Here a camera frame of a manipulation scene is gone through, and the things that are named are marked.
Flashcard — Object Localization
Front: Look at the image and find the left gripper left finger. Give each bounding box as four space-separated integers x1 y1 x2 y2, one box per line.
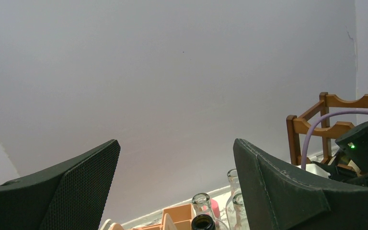
0 139 121 230

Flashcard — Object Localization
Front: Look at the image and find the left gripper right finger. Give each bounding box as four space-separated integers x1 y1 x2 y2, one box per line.
233 138 368 230

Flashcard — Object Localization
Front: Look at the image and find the clear glass bottle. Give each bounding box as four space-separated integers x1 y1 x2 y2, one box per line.
192 193 229 230
226 193 250 230
227 169 241 197

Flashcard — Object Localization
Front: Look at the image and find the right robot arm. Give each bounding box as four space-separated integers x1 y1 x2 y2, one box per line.
313 121 368 187

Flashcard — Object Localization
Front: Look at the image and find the brown wooden wine rack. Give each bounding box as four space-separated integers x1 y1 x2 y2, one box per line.
286 92 368 165

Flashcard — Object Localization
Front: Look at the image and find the peach plastic organizer basket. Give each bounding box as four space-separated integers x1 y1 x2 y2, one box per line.
99 204 195 230

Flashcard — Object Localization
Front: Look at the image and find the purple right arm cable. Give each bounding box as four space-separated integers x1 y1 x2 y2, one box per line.
300 109 368 171

